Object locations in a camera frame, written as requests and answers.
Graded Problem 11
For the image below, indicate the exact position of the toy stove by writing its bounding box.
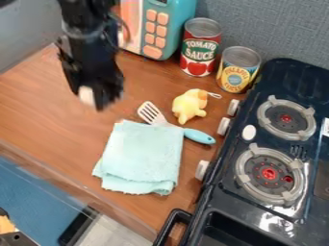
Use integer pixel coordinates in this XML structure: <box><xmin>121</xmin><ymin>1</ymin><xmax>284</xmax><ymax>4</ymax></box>
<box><xmin>151</xmin><ymin>57</ymin><xmax>329</xmax><ymax>246</ymax></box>

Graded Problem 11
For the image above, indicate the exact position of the yellow can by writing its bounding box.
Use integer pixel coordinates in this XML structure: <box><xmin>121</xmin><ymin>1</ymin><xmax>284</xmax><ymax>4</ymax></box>
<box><xmin>215</xmin><ymin>45</ymin><xmax>263</xmax><ymax>94</ymax></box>

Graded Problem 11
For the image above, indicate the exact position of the spatula with blue handle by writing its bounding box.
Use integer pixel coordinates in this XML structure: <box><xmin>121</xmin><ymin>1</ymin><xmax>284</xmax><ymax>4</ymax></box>
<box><xmin>136</xmin><ymin>100</ymin><xmax>217</xmax><ymax>146</ymax></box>

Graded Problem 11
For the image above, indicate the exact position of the toy microwave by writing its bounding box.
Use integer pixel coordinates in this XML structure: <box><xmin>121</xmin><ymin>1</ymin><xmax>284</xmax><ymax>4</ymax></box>
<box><xmin>116</xmin><ymin>0</ymin><xmax>198</xmax><ymax>62</ymax></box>

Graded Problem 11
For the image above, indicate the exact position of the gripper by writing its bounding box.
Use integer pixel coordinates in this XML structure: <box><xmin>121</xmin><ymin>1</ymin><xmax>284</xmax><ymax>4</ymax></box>
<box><xmin>55</xmin><ymin>30</ymin><xmax>126</xmax><ymax>112</ymax></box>

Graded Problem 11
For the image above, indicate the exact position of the red tomato sauce can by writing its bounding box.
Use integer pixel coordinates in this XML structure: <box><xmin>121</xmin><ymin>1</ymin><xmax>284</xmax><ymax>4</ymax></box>
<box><xmin>178</xmin><ymin>16</ymin><xmax>224</xmax><ymax>78</ymax></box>

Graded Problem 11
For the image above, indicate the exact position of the light blue cloth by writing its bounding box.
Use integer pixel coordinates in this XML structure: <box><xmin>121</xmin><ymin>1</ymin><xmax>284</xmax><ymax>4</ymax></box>
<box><xmin>90</xmin><ymin>119</ymin><xmax>187</xmax><ymax>197</ymax></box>

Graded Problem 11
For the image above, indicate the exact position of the yellow plush toy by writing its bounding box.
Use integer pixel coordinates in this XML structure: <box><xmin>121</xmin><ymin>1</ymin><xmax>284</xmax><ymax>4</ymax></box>
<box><xmin>170</xmin><ymin>88</ymin><xmax>224</xmax><ymax>126</ymax></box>

